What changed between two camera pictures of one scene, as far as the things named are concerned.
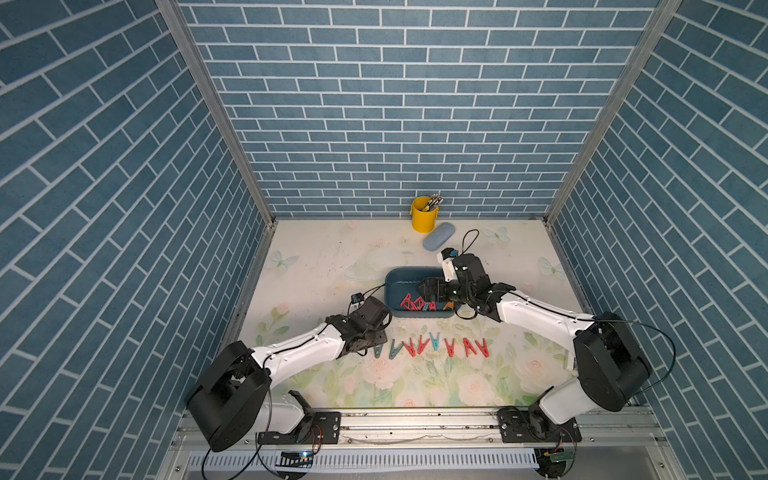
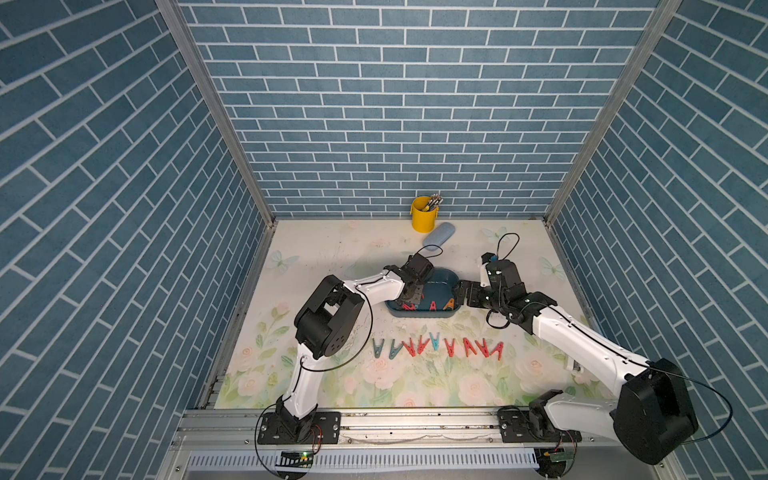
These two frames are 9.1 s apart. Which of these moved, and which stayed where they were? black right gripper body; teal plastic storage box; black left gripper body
Moved: black left gripper body; black right gripper body
Stayed: teal plastic storage box
